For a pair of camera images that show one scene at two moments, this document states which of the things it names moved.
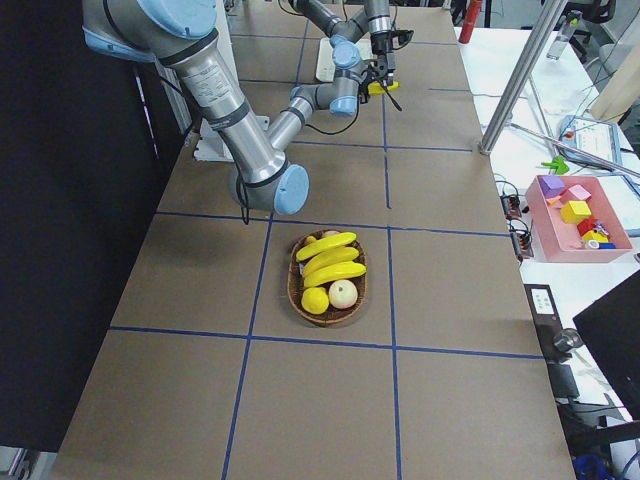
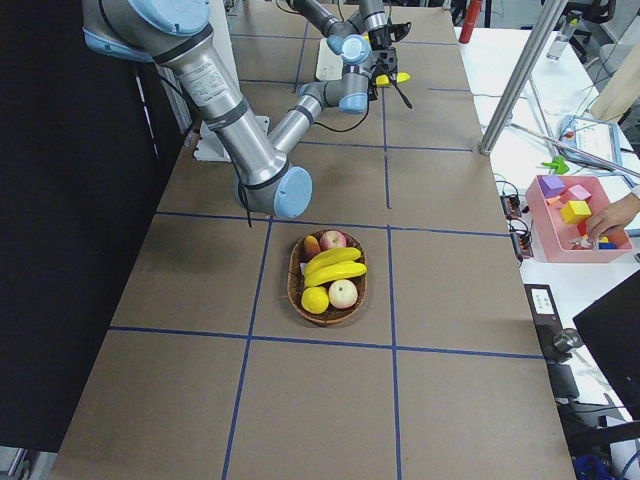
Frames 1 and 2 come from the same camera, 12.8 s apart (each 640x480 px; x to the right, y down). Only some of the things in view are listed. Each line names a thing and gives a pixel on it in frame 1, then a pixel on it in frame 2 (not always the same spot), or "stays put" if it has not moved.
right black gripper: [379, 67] stays put
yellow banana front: [331, 241] → [384, 79]
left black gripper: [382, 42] stays put
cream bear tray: [326, 63] stays put
